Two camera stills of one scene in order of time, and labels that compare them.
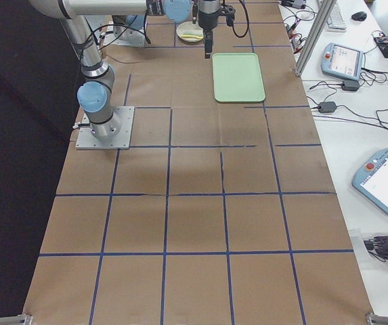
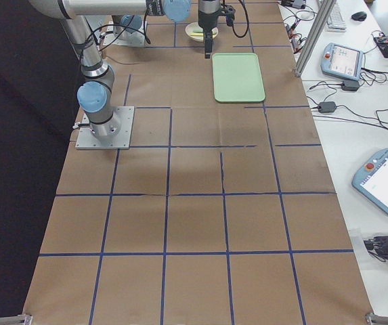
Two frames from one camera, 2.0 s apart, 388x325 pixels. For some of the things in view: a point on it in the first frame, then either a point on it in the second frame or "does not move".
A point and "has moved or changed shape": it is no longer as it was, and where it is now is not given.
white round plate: (189, 32) has moved or changed shape
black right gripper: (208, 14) does not move
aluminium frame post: (313, 36) does not move
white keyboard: (336, 22) does not move
